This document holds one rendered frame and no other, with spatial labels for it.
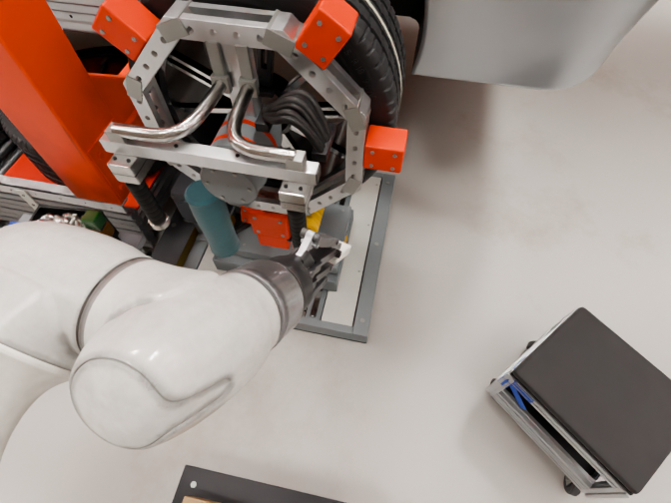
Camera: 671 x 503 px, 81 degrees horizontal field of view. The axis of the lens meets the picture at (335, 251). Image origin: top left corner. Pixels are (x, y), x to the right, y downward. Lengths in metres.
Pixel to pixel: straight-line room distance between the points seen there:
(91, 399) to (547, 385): 1.19
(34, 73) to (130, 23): 0.31
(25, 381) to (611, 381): 1.35
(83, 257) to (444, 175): 1.89
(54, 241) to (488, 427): 1.44
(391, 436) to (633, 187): 1.72
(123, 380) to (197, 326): 0.06
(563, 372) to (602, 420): 0.15
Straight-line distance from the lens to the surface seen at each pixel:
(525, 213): 2.10
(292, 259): 0.46
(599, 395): 1.40
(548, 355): 1.37
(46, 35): 1.20
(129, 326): 0.30
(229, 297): 0.33
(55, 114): 1.21
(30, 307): 0.39
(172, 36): 0.89
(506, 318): 1.76
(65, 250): 0.41
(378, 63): 0.89
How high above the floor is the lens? 1.50
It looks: 58 degrees down
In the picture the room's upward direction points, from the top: straight up
